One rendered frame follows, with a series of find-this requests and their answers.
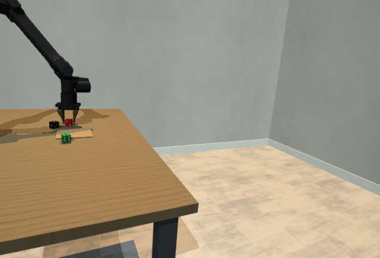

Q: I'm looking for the red die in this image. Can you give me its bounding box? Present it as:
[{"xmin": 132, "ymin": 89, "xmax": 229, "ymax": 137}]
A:
[{"xmin": 65, "ymin": 119, "xmax": 73, "ymax": 126}]

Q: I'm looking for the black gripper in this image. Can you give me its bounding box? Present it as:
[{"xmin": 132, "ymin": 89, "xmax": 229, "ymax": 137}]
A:
[{"xmin": 55, "ymin": 92, "xmax": 81, "ymax": 124}]

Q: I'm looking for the black die with white pips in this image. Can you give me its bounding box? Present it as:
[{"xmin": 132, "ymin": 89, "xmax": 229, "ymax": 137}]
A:
[{"xmin": 49, "ymin": 121, "xmax": 59, "ymax": 129}]

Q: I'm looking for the green die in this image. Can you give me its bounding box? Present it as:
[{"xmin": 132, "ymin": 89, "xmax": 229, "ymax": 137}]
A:
[{"xmin": 61, "ymin": 133, "xmax": 71, "ymax": 143}]

